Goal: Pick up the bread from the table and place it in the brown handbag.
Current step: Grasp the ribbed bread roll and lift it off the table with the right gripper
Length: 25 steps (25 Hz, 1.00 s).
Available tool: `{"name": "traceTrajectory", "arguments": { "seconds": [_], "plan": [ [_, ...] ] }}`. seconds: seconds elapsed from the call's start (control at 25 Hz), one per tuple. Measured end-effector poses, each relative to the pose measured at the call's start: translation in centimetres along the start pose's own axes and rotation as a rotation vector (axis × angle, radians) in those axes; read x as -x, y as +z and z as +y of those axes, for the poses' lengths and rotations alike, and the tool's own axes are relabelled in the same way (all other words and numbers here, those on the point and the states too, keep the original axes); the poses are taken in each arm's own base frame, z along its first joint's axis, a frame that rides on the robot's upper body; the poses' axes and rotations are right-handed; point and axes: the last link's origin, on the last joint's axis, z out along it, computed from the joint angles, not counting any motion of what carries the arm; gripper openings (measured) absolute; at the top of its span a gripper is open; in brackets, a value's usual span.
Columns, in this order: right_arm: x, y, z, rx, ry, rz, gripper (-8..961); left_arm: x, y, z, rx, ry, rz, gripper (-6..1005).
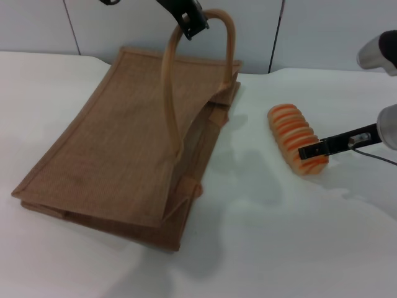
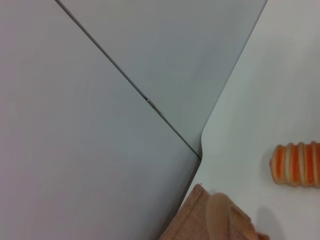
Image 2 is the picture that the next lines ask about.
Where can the brown jute handbag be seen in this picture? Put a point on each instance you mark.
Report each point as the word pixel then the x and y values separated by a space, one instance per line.
pixel 200 220

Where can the orange striped bread loaf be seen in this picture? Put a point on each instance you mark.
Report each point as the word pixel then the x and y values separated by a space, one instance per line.
pixel 297 165

